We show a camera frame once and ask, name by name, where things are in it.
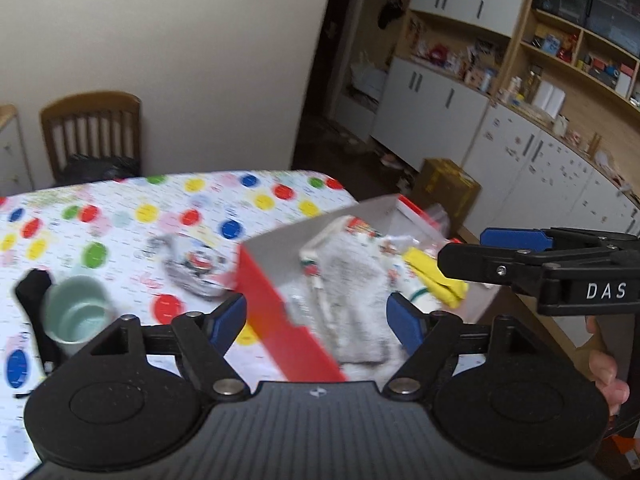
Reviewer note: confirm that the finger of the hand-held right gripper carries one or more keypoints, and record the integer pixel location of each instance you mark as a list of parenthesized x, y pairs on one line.
[(480, 262), (515, 240)]

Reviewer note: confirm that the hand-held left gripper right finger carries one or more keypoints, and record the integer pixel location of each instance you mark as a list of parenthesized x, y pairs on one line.
[(402, 322)]

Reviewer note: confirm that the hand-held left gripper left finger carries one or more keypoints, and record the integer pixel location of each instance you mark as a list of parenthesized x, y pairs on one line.
[(227, 322)]

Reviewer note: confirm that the yellow cloth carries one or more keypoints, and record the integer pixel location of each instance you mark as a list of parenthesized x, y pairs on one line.
[(440, 285)]

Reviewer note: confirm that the red and white cardboard box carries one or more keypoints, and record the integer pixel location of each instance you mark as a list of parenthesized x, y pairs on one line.
[(280, 320)]

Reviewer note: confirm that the white printed fluffy towel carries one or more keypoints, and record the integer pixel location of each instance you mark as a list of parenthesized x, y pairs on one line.
[(350, 280)]

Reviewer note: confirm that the clear plastic bag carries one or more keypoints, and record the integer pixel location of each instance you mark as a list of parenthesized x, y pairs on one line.
[(420, 230)]

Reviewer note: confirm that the person's right hand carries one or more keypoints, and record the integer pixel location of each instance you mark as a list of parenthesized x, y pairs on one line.
[(607, 370)]

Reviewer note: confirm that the silver panda foil bag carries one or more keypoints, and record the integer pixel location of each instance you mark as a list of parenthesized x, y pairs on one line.
[(195, 265)]

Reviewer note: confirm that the long white sticker cabinet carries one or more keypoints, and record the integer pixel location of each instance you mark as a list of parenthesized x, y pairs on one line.
[(550, 175)]

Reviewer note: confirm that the brown cardboard box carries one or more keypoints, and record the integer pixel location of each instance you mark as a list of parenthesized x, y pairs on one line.
[(445, 185)]

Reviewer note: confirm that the black and white shoe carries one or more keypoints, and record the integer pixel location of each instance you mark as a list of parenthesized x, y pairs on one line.
[(407, 180)]

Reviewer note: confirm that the pink and white shoe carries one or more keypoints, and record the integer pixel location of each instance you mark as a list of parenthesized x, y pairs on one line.
[(391, 158)]

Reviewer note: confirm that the polka dot tablecloth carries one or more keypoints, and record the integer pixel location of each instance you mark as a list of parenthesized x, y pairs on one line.
[(125, 220)]

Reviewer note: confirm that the white double panel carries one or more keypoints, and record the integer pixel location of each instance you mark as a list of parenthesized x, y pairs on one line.
[(550, 99)]

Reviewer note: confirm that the pale green cup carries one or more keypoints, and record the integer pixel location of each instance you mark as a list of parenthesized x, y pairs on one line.
[(75, 310)]

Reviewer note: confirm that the white two-door floor cabinet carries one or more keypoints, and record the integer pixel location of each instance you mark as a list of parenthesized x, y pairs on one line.
[(425, 110)]

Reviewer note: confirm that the low white cabinet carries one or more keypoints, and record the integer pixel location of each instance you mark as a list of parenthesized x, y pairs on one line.
[(360, 110)]

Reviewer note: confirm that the black cloth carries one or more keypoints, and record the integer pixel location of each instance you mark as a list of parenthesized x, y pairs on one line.
[(32, 285)]

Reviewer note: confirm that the red toy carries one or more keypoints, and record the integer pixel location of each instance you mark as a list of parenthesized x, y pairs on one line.
[(440, 55)]

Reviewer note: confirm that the black plastic bag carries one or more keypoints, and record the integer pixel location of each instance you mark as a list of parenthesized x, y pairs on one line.
[(100, 167)]

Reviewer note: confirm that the white paper bag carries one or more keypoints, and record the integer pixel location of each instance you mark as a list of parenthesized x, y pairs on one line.
[(367, 75)]

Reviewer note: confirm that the wooden chair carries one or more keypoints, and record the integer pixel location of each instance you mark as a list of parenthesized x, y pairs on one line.
[(90, 105)]

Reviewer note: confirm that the dark wooden door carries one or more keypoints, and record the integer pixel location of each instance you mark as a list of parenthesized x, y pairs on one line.
[(320, 60)]

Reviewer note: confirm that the black hanging bag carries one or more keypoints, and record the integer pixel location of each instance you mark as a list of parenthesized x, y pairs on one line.
[(391, 10)]

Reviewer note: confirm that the white drawer cabinet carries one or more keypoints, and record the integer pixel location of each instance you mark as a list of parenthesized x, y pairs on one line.
[(15, 150)]

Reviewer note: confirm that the wooden wall shelf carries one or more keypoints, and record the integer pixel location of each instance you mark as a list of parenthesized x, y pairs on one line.
[(585, 90)]

